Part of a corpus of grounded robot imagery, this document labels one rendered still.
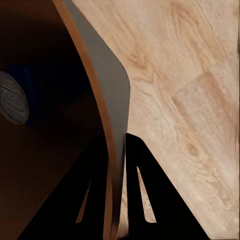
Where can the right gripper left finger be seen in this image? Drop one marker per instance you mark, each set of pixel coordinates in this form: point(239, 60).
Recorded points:
point(56, 218)

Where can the trash can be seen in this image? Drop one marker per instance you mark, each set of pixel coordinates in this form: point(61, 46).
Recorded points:
point(35, 156)

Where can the can of soda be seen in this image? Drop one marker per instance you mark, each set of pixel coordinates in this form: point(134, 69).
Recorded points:
point(32, 90)

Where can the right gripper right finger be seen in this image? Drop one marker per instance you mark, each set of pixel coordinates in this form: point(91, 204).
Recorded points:
point(174, 220)

